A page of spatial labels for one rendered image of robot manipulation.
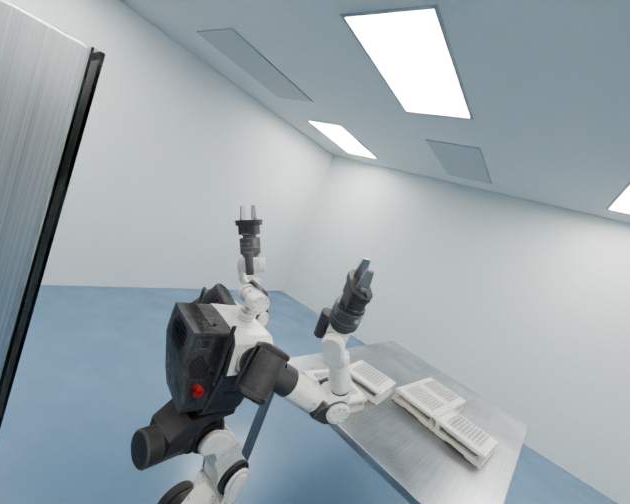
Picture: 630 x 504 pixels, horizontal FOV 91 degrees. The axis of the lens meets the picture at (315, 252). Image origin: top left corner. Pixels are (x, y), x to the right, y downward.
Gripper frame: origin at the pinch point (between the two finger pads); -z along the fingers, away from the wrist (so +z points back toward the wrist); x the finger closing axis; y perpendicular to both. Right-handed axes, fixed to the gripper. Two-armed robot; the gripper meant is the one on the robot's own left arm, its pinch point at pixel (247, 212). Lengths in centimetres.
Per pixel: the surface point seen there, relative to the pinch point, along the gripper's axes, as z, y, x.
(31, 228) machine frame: 4, 105, 54
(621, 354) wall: 169, -309, 272
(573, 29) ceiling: -76, -66, 134
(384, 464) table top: 101, 3, 56
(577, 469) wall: 301, -287, 230
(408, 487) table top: 104, 7, 66
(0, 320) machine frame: 9, 106, 52
